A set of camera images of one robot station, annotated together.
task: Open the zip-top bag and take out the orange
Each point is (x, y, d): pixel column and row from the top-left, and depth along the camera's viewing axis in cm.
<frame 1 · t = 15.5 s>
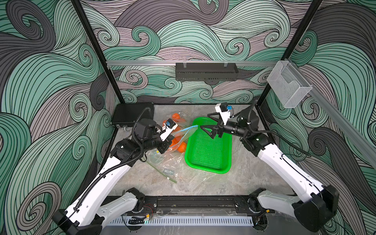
left hand: (171, 134, 68), fingers closed
right hand: (205, 121, 66), fingers open
blue-zip clear bag: (185, 132, 69), point 30 cm above the table
green plastic basket: (204, 153, 94), on the table
black case: (121, 109, 105), point 11 cm above the table
oranges in blue-zip bag: (178, 138, 69), point 28 cm above the table
bag of oranges: (180, 118, 109), point 4 cm above the table

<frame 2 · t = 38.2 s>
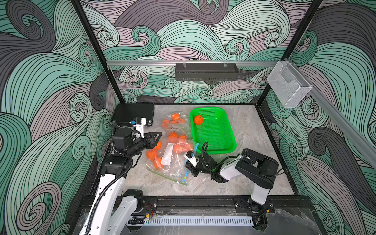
left hand: (157, 132, 69), fingers open
right hand: (184, 165, 87), fingers closed
blue-zip clear bag: (167, 158, 83), point 9 cm above the table
orange taken out: (198, 120, 103), point 8 cm above the table
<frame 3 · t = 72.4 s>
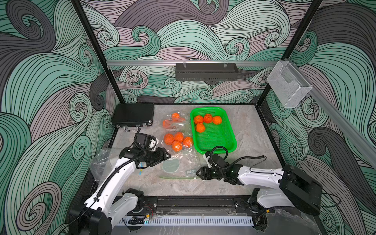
left hand: (167, 156, 77), fingers open
right hand: (197, 175, 82), fingers open
orange taken out 2: (208, 118, 106), point 7 cm above the table
orange taken out 3: (217, 120, 106), point 6 cm above the table
orange taken out 4: (200, 127, 100), point 7 cm above the table
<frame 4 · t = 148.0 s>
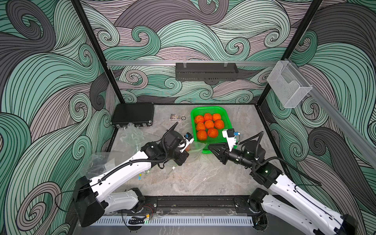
left hand: (188, 153, 73), fingers closed
right hand: (206, 149, 66), fingers closed
orange taken out 5: (209, 124, 102), point 6 cm above the table
orange taken out 6: (219, 124, 103), point 6 cm above the table
orange taken out 7: (201, 134, 97), point 6 cm above the table
orange taken out 8: (209, 132, 99), point 5 cm above the table
small card box: (175, 117, 113), point 2 cm above the table
